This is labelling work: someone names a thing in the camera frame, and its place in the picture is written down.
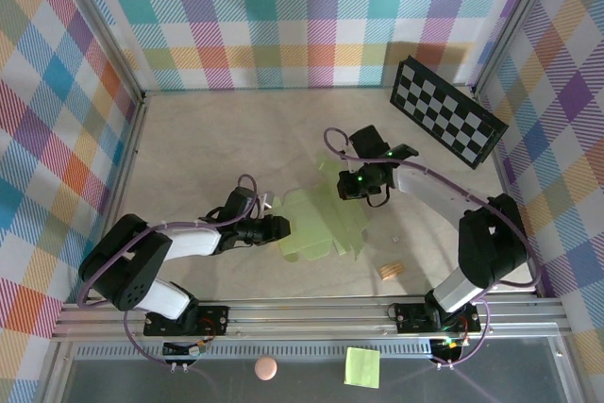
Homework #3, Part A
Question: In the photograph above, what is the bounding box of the aluminium frame post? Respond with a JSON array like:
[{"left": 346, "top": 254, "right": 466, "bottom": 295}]
[
  {"left": 471, "top": 0, "right": 563, "bottom": 95},
  {"left": 49, "top": 0, "right": 147, "bottom": 102}
]

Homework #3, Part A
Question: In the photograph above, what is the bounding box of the slotted metal strip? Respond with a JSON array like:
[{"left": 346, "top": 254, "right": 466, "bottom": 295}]
[{"left": 74, "top": 344, "right": 438, "bottom": 361}]

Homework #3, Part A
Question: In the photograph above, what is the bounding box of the green sticky note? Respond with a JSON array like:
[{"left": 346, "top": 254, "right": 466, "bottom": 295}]
[{"left": 343, "top": 346, "right": 381, "bottom": 390}]

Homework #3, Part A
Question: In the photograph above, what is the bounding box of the aluminium side rail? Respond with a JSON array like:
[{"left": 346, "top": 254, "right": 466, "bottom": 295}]
[
  {"left": 79, "top": 91, "right": 150, "bottom": 305},
  {"left": 474, "top": 90, "right": 542, "bottom": 298}
]

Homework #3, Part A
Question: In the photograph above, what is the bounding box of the pink round disc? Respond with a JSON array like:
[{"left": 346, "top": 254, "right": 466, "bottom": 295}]
[{"left": 254, "top": 355, "right": 278, "bottom": 381}]

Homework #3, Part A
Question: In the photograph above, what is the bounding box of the plaid backdrop cloth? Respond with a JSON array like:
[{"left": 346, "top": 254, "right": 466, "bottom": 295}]
[
  {"left": 476, "top": 0, "right": 604, "bottom": 403},
  {"left": 0, "top": 0, "right": 143, "bottom": 403},
  {"left": 75, "top": 0, "right": 544, "bottom": 92}
]

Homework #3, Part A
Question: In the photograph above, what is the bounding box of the small wooden piece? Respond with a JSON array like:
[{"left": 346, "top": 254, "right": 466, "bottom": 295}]
[{"left": 377, "top": 260, "right": 405, "bottom": 281}]

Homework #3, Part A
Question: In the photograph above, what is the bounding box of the aluminium frame rail wide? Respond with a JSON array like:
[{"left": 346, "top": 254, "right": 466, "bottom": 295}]
[{"left": 50, "top": 296, "right": 572, "bottom": 343}]

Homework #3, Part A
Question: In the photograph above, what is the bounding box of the purple cable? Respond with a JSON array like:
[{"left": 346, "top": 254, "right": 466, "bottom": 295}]
[
  {"left": 323, "top": 126, "right": 542, "bottom": 370},
  {"left": 76, "top": 173, "right": 260, "bottom": 371}
]

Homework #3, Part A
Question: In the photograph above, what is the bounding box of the black white checkerboard panel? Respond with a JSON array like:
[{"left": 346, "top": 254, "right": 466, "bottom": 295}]
[{"left": 389, "top": 56, "right": 510, "bottom": 171}]

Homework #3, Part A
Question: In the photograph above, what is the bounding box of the dark glossy panel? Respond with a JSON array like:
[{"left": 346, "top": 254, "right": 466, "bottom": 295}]
[{"left": 59, "top": 337, "right": 572, "bottom": 403}]

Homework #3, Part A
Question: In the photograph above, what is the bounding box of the light green paper box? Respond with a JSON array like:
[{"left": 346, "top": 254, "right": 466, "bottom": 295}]
[{"left": 276, "top": 151, "right": 371, "bottom": 263}]

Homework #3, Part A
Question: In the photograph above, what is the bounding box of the small circuit board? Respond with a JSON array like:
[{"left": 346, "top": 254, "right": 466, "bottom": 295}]
[
  {"left": 429, "top": 335, "right": 468, "bottom": 361},
  {"left": 161, "top": 337, "right": 210, "bottom": 358}
]

